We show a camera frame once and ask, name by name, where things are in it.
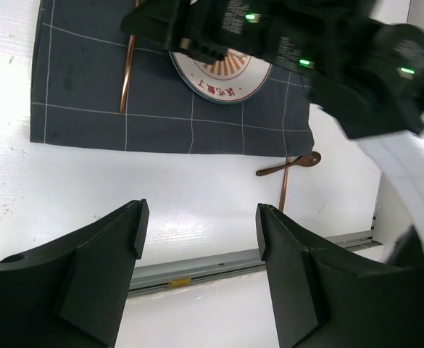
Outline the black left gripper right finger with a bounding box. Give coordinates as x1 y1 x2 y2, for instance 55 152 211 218
256 204 424 347

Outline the dark grey checked cloth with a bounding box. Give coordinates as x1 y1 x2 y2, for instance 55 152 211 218
30 1 315 157

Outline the copper spoon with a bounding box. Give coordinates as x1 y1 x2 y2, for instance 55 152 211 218
256 151 322 177

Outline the aluminium front rail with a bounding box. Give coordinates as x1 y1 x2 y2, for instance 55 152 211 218
128 231 383 300

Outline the copper knife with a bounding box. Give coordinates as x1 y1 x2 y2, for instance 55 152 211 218
278 167 289 212

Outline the copper fork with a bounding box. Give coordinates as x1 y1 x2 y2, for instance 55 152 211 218
119 0 142 115

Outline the orange patterned white plate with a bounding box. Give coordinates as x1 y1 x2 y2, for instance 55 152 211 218
170 49 272 104

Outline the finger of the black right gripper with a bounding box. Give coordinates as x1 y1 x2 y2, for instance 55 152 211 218
120 0 188 51

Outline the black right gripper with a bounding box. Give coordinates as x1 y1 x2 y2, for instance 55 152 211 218
177 1 424 139

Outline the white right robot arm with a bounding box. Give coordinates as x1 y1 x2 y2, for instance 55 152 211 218
120 1 424 259

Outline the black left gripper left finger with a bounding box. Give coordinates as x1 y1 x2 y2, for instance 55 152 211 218
0 200 149 347

